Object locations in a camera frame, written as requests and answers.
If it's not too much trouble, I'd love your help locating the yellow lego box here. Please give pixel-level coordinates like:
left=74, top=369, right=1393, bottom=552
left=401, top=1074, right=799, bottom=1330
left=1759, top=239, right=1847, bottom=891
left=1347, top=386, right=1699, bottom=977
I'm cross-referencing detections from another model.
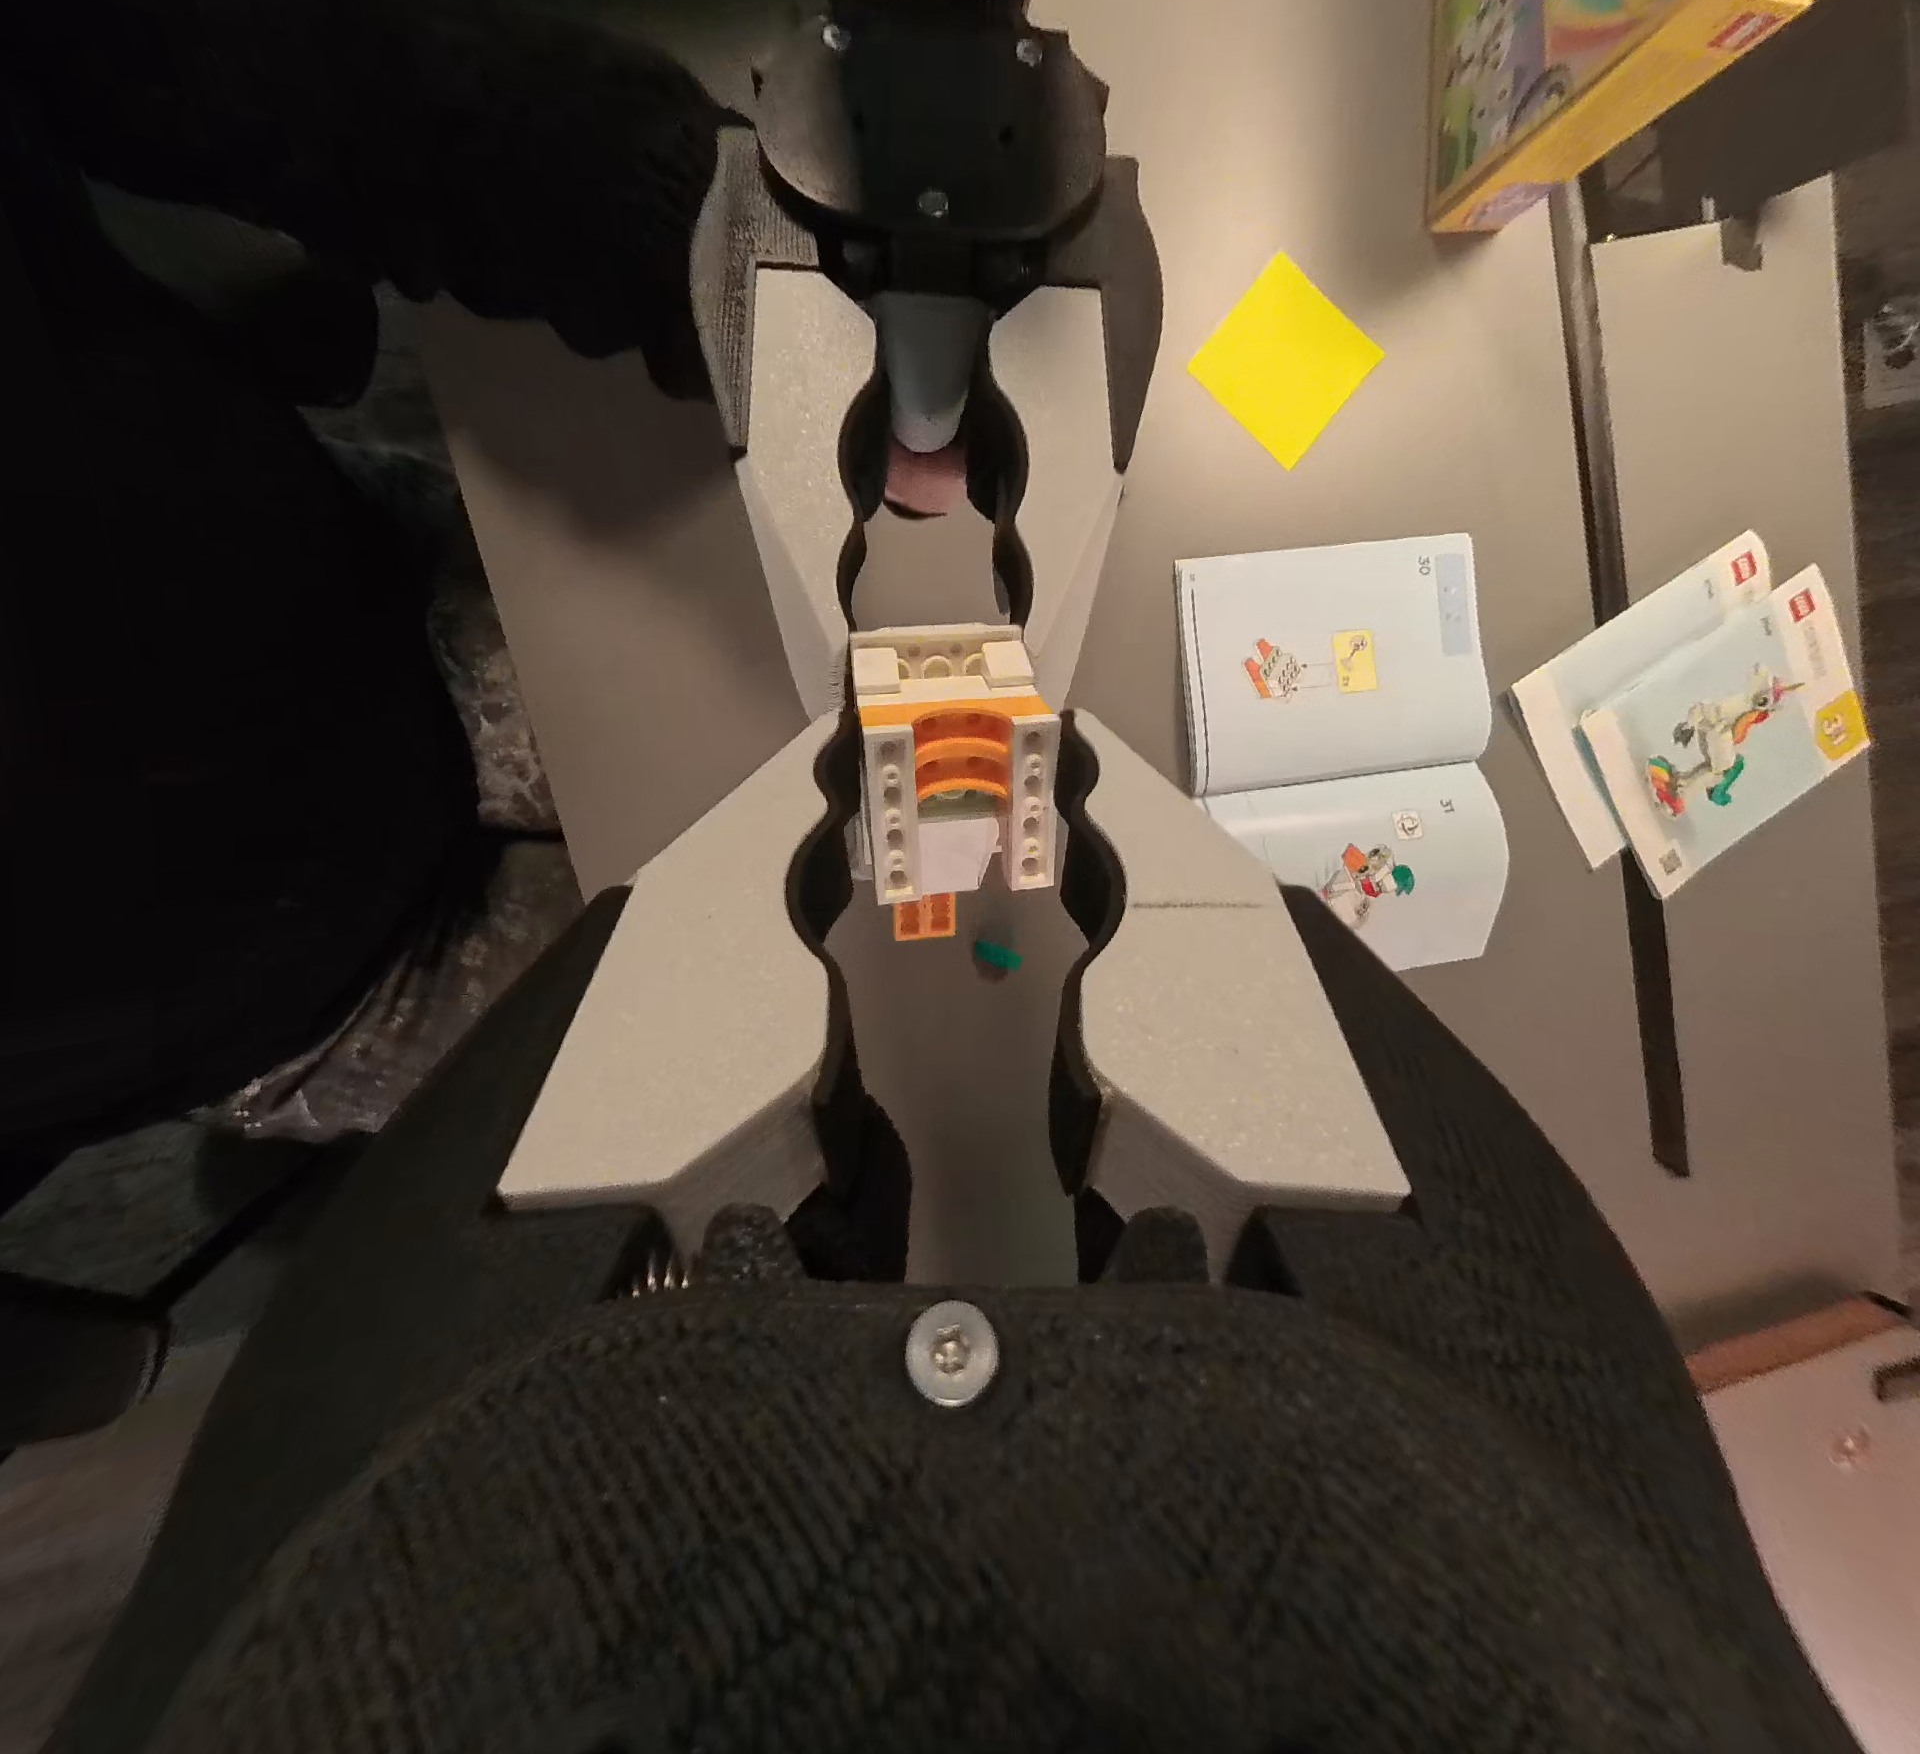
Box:
left=1426, top=0, right=1834, bottom=235

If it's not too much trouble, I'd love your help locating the person's left hand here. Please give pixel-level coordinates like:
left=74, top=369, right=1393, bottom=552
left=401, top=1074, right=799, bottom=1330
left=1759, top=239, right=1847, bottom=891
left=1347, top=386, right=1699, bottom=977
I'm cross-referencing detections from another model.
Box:
left=880, top=432, right=974, bottom=518

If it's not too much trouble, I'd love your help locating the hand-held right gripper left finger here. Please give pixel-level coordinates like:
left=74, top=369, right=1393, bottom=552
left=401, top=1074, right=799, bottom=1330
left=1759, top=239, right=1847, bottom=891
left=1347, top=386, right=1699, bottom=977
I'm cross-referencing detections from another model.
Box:
left=491, top=711, right=912, bottom=1281

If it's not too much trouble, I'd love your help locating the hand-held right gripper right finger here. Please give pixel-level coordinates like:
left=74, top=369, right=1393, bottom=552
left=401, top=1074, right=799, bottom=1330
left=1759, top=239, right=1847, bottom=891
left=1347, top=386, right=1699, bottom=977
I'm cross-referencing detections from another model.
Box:
left=1044, top=708, right=1415, bottom=1281

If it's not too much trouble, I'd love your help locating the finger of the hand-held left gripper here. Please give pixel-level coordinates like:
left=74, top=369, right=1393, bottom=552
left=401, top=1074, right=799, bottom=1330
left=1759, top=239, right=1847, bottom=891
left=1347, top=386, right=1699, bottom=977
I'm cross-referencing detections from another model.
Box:
left=731, top=257, right=887, bottom=724
left=974, top=279, right=1129, bottom=721

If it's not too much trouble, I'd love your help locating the open instruction booklet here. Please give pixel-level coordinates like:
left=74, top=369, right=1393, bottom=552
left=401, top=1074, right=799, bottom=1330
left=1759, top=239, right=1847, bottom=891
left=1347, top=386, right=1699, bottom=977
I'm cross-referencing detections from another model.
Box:
left=1173, top=530, right=1511, bottom=973

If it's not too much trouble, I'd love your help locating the yellow paper sheet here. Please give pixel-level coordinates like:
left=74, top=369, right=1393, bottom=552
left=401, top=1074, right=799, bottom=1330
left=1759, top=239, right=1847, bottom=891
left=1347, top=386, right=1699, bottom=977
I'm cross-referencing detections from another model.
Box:
left=1188, top=249, right=1385, bottom=474

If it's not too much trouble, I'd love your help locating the white orange lego arch piece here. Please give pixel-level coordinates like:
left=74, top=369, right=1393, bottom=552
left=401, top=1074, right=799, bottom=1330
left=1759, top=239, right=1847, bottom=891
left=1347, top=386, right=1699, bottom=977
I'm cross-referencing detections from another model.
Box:
left=847, top=625, right=1071, bottom=945

